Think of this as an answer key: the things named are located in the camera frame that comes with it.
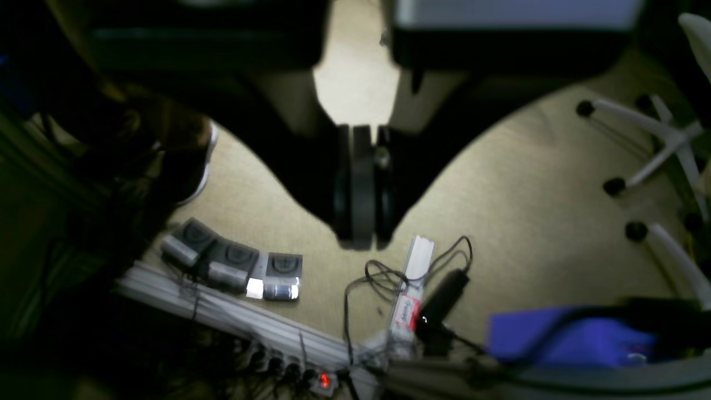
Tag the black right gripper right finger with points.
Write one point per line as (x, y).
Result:
(465, 65)

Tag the grey foot pedal left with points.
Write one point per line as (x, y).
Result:
(188, 243)

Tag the grey foot pedal right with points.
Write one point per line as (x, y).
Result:
(283, 277)

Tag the black power adapter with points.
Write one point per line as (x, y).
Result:
(438, 306)

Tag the white tube with label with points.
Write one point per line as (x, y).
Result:
(406, 307)

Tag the white office chair base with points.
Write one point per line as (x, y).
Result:
(677, 142)

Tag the blue cloth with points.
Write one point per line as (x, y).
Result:
(596, 343)

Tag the dark shoe with white sole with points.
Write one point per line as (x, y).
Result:
(185, 168)

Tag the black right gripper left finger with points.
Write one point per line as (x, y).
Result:
(248, 65)

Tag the black power strip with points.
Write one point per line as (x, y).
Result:
(271, 373)

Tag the white shelf rail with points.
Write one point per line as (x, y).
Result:
(181, 297)

